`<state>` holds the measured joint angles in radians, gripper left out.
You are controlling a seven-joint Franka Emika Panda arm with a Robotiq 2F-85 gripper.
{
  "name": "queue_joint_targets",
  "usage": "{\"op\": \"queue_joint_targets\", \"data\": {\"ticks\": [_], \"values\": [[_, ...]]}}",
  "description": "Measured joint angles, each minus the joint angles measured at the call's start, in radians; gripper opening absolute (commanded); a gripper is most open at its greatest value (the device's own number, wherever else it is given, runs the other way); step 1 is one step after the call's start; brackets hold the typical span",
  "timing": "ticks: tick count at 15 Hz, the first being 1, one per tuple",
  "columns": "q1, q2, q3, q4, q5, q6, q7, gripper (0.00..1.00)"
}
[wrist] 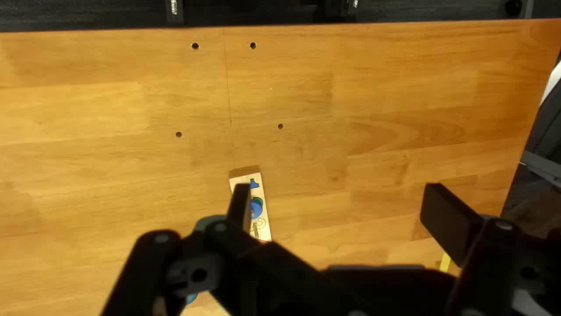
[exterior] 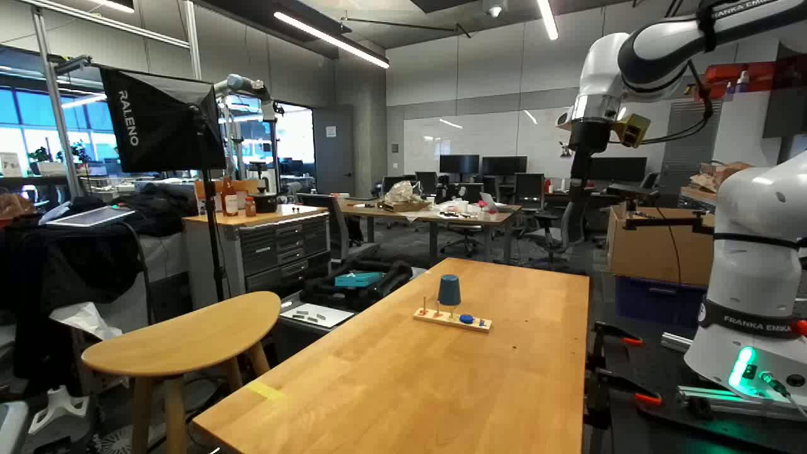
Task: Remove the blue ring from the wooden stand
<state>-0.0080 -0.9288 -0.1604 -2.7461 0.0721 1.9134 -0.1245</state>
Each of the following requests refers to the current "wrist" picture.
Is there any wooden ring stand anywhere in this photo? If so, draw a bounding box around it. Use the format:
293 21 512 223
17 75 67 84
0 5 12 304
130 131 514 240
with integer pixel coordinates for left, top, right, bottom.
228 167 273 242

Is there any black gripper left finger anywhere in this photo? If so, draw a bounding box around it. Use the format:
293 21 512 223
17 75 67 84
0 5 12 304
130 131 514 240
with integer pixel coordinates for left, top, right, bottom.
226 182 251 232

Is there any blue ring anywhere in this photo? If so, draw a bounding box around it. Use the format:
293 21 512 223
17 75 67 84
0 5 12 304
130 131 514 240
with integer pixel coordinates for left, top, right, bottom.
249 177 266 219

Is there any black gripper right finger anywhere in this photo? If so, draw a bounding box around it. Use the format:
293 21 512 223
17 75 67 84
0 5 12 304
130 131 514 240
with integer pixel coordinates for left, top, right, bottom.
421 182 484 267

